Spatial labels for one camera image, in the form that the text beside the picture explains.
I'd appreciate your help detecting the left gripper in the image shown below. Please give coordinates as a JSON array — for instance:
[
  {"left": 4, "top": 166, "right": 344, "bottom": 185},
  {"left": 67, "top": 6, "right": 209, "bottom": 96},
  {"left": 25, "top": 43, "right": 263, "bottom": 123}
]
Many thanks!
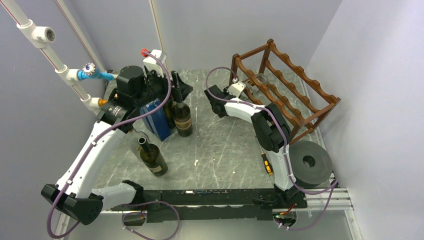
[{"left": 134, "top": 66, "right": 193, "bottom": 108}]

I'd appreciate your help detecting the labelled dark wine bottle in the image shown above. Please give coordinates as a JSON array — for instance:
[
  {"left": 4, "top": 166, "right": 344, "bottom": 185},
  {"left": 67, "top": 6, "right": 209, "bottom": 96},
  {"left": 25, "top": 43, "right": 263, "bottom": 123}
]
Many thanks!
[{"left": 172, "top": 102, "right": 193, "bottom": 137}]

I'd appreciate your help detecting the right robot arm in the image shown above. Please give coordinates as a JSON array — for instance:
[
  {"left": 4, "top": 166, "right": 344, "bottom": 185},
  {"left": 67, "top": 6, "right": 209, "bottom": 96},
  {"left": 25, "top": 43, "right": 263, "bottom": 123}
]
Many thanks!
[{"left": 204, "top": 85, "right": 300, "bottom": 208}]

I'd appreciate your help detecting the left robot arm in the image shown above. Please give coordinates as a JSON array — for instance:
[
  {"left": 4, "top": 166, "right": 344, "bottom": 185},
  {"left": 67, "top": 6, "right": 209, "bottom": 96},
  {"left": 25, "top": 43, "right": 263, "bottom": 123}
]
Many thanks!
[{"left": 41, "top": 65, "right": 193, "bottom": 225}]

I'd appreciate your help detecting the dark green wine bottle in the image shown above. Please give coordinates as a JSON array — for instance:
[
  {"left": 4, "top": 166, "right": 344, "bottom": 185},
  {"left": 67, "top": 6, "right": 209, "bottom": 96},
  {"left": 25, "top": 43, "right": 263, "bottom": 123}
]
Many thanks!
[{"left": 163, "top": 98, "right": 176, "bottom": 129}]

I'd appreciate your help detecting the blue square bottle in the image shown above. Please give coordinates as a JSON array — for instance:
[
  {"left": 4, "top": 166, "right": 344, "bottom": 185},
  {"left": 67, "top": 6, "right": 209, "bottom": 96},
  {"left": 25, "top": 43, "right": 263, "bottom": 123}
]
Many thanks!
[{"left": 140, "top": 98, "right": 171, "bottom": 142}]

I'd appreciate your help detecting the clear lying bottle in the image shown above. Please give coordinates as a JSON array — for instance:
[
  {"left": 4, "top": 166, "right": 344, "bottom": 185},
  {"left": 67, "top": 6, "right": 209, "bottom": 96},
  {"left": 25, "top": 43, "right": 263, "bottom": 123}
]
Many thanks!
[{"left": 126, "top": 128, "right": 150, "bottom": 162}]

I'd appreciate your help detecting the wooden wine rack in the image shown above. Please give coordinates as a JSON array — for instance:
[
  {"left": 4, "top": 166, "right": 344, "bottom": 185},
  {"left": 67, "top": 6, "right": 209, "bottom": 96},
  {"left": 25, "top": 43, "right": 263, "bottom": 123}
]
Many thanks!
[{"left": 231, "top": 38, "right": 341, "bottom": 144}]

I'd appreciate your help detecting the orange brass tap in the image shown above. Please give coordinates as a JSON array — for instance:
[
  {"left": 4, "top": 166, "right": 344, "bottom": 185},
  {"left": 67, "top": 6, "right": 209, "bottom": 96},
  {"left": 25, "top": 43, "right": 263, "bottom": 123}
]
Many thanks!
[{"left": 97, "top": 97, "right": 116, "bottom": 107}]

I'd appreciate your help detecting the yellow black screwdriver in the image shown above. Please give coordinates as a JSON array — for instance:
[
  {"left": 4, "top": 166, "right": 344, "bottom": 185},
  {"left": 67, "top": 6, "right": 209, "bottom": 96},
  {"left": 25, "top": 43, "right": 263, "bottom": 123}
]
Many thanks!
[{"left": 261, "top": 152, "right": 274, "bottom": 175}]

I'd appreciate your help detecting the blue tap valve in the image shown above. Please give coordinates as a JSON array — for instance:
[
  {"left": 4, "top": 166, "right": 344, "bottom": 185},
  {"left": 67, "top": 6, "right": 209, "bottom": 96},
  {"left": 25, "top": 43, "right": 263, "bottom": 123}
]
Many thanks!
[{"left": 77, "top": 62, "right": 115, "bottom": 82}]

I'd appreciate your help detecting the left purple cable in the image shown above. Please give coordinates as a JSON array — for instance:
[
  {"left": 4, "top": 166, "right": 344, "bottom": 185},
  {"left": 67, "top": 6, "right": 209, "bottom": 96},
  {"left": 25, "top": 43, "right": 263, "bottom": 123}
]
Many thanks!
[{"left": 46, "top": 51, "right": 181, "bottom": 240}]

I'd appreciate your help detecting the purple cable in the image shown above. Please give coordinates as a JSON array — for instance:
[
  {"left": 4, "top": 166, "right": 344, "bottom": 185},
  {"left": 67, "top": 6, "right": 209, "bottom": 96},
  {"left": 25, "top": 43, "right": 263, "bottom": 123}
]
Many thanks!
[
  {"left": 204, "top": 66, "right": 339, "bottom": 232},
  {"left": 46, "top": 51, "right": 181, "bottom": 240}
]

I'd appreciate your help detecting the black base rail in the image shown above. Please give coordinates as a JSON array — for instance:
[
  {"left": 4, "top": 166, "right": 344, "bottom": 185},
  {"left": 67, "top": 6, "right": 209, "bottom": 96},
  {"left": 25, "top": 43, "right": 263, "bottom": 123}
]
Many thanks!
[{"left": 112, "top": 188, "right": 312, "bottom": 223}]

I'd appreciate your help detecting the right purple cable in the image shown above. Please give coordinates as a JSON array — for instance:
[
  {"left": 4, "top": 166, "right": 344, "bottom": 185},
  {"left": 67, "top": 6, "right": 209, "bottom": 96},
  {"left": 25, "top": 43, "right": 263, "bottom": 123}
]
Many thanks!
[{"left": 204, "top": 66, "right": 339, "bottom": 232}]

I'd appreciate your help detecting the white pvc pipe frame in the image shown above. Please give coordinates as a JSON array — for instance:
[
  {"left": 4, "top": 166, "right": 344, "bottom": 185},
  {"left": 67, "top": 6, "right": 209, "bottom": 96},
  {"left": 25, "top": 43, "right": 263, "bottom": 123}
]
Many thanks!
[{"left": 0, "top": 0, "right": 167, "bottom": 115}]

